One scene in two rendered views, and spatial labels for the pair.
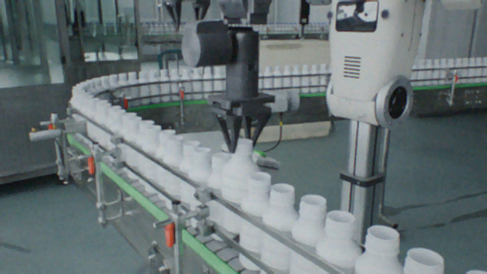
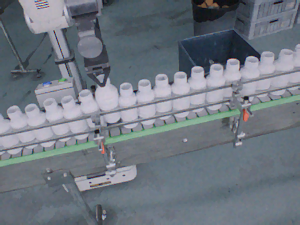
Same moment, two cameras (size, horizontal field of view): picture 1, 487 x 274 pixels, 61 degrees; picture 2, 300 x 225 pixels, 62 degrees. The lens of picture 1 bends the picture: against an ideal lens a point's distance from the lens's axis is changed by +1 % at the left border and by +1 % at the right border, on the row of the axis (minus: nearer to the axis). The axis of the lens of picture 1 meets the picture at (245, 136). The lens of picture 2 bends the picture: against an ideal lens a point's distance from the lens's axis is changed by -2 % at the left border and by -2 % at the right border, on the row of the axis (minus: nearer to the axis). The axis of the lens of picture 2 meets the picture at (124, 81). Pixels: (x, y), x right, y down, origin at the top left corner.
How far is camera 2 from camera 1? 0.60 m
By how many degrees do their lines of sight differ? 53
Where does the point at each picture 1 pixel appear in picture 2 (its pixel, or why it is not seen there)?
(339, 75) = (33, 9)
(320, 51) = not seen: outside the picture
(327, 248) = (183, 89)
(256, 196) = (130, 96)
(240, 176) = (114, 94)
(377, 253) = (201, 77)
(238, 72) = not seen: hidden behind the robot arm
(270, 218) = (148, 98)
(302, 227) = (164, 90)
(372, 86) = (59, 8)
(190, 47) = (90, 47)
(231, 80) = not seen: hidden behind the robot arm
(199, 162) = (73, 106)
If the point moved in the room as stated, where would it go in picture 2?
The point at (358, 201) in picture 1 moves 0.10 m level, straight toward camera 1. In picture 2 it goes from (73, 69) to (84, 75)
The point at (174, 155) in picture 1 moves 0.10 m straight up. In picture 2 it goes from (39, 117) to (26, 93)
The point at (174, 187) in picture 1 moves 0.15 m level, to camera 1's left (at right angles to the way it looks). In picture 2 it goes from (48, 132) to (15, 171)
